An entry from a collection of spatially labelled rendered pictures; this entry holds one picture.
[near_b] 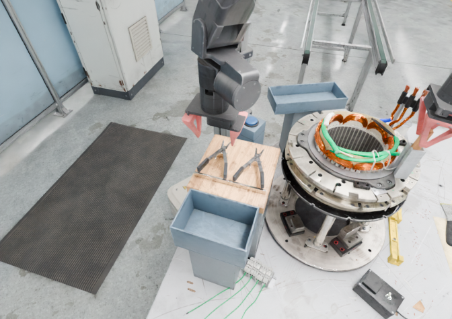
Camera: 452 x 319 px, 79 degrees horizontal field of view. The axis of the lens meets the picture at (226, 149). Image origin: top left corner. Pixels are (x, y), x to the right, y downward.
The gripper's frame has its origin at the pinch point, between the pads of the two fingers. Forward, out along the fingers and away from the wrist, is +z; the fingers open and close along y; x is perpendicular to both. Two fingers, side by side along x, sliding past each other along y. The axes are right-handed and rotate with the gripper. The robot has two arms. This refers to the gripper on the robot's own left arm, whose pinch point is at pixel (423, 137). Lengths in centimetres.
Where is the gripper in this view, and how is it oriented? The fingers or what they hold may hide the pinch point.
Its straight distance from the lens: 68.6
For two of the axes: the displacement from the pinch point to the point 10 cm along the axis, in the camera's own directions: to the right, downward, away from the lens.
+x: -9.2, -3.3, 2.0
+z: -1.2, 7.3, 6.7
